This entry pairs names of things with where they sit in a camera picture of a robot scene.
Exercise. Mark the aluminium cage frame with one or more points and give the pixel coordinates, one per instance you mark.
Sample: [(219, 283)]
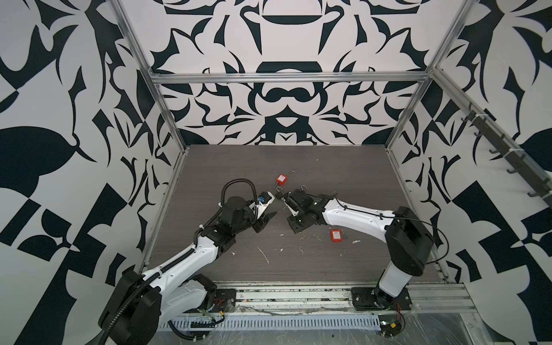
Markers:
[(287, 73)]

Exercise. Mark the red padlock far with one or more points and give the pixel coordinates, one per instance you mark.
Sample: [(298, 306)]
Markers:
[(283, 178)]

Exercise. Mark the red padlock long shackle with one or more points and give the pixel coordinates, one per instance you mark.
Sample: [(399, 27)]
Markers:
[(336, 235)]

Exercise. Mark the black padlock left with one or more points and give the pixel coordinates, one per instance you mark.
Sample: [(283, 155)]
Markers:
[(281, 194)]

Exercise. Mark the white cable duct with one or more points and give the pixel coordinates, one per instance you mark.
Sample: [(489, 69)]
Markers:
[(282, 323)]

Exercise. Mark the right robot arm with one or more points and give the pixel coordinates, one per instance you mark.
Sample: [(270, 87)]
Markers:
[(408, 241)]

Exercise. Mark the grey hook rack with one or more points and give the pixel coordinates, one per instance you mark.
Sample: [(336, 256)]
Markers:
[(504, 147)]

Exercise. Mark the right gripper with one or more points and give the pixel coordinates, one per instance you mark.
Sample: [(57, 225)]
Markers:
[(295, 228)]

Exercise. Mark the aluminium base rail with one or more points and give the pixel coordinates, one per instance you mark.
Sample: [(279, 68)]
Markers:
[(281, 297)]

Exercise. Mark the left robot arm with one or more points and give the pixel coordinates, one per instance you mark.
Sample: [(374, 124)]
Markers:
[(141, 302)]

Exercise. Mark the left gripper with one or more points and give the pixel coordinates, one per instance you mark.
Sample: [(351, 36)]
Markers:
[(261, 222)]

